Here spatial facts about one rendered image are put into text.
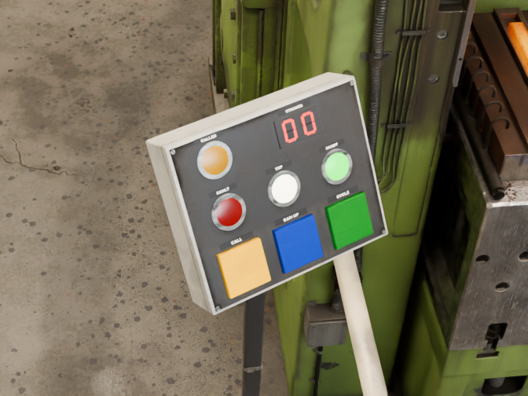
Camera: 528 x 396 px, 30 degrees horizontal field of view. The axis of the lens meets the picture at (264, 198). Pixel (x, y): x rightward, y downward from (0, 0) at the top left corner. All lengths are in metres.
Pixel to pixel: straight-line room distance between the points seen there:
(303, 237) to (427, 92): 0.44
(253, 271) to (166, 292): 1.28
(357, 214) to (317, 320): 0.66
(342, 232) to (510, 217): 0.38
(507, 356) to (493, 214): 0.48
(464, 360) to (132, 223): 1.20
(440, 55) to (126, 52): 1.96
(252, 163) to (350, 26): 0.35
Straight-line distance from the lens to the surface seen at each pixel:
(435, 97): 1.88
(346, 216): 1.60
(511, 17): 2.15
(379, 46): 1.74
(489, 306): 2.05
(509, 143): 1.85
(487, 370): 2.25
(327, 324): 2.24
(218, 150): 1.47
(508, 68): 2.00
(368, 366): 1.88
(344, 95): 1.57
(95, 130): 3.29
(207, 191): 1.48
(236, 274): 1.52
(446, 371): 2.22
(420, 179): 2.02
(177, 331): 2.72
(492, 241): 1.89
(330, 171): 1.57
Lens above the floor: 2.18
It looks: 46 degrees down
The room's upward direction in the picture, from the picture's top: 3 degrees clockwise
